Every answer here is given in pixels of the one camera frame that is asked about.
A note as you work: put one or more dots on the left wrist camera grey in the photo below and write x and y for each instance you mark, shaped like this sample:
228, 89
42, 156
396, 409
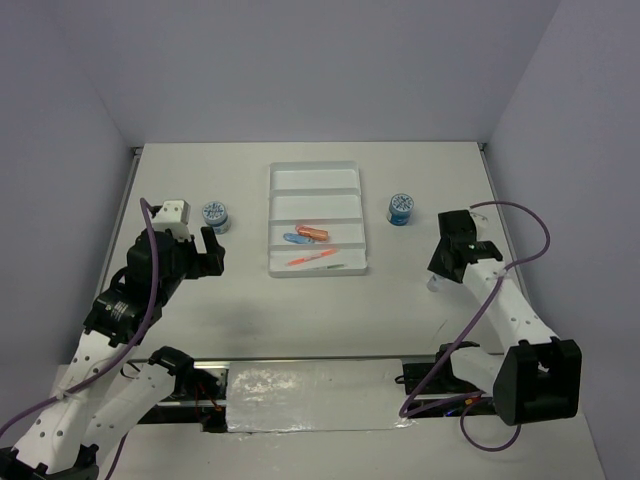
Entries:
173, 216

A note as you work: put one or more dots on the small blue cap bottle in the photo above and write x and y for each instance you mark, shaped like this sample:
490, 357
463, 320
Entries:
434, 283

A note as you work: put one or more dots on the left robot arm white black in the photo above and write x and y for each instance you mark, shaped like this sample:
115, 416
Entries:
77, 428

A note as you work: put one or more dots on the white compartment tray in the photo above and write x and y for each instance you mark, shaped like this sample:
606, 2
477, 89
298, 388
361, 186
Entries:
320, 194

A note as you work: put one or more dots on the orange highlighter pen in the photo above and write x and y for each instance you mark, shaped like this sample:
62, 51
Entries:
312, 257

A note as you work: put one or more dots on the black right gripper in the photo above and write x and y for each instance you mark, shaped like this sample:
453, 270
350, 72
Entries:
436, 265

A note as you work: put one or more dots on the blue cleaning putty jar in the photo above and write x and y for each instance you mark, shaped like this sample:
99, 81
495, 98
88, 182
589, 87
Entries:
215, 216
400, 209

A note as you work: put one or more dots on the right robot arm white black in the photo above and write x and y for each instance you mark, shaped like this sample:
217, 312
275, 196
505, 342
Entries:
538, 378

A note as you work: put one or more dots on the silver foil covered plate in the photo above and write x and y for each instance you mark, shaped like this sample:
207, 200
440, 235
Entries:
314, 396

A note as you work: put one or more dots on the blue transparent eraser case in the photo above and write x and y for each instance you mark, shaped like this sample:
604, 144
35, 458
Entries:
295, 238

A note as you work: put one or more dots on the aluminium table edge rail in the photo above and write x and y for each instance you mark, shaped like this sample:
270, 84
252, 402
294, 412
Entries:
122, 206

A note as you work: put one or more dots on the orange eraser case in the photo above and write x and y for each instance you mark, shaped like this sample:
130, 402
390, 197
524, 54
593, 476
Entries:
316, 234

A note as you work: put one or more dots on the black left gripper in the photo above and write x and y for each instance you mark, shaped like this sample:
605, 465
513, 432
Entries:
209, 263

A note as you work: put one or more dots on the green white pen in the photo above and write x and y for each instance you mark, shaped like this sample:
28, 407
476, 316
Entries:
326, 267

